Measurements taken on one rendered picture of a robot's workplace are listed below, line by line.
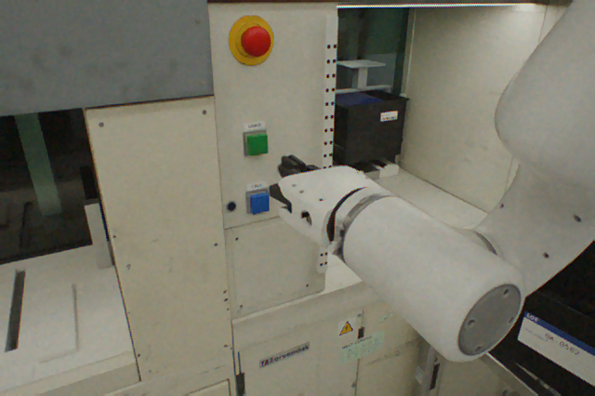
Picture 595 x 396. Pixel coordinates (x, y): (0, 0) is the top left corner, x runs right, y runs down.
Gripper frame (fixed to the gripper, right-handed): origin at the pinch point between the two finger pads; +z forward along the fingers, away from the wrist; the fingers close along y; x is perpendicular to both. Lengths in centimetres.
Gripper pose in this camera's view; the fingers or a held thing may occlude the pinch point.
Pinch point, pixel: (293, 170)
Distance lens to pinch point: 56.3
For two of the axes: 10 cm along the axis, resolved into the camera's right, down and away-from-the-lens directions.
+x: 0.0, -9.0, -4.3
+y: 9.0, -1.9, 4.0
